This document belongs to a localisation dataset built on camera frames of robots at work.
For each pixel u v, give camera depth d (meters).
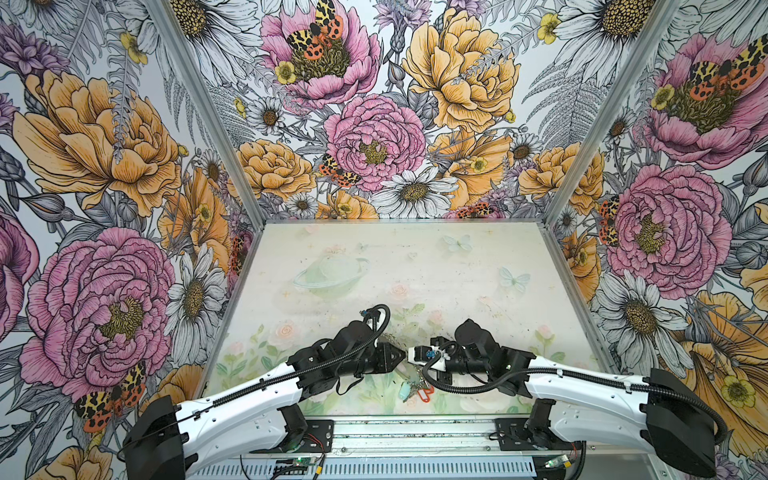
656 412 0.42
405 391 0.81
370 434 0.76
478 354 0.60
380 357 0.66
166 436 0.42
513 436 0.74
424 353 0.62
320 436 0.74
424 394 0.79
